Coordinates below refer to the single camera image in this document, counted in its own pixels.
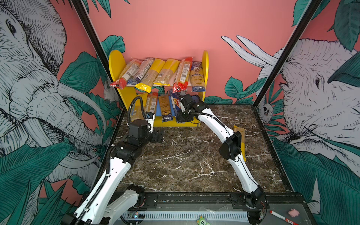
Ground pink eraser piece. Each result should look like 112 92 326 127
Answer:
288 209 300 218

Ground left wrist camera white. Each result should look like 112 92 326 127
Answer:
145 112 156 133

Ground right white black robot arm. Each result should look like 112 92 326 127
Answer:
178 94 269 225

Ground red white marker pen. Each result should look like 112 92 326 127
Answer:
270 211 299 225

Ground Ankara spaghetti bag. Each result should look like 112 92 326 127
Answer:
189 61 206 92

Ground white perforated vent strip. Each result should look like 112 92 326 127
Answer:
123 211 249 222

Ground yellow Pastatime spaghetti bag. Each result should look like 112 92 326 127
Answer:
233 125 246 162

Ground yellow shelf pink blue boards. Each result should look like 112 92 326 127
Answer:
109 50 209 127

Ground green white sticker tag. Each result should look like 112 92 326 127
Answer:
197 216 211 225

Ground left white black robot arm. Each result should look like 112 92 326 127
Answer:
61 113 164 225

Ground blue yellow crest spaghetti bag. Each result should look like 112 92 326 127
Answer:
158 94 173 122

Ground red-ended labelled spaghetti bag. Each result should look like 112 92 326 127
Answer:
145 92 158 118

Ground blue Barilla spaghetti box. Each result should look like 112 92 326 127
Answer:
169 89 184 123

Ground blue yellow-ended spaghetti bag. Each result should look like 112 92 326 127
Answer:
127 57 155 85

